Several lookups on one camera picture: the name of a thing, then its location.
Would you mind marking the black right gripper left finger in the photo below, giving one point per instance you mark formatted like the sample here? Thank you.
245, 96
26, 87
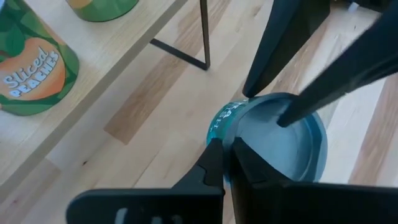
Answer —
186, 205

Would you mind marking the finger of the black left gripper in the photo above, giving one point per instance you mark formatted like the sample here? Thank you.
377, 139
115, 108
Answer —
348, 65
286, 31

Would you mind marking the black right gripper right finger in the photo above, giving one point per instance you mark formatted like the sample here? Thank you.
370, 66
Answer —
295, 205

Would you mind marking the teal label tin can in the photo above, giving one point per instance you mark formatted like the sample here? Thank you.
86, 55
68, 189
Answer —
280, 149

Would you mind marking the green sliced peaches can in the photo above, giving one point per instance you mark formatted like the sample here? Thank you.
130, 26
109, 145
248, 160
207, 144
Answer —
102, 11
31, 68

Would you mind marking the wooden shelf with black legs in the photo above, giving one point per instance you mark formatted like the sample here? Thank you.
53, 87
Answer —
102, 46

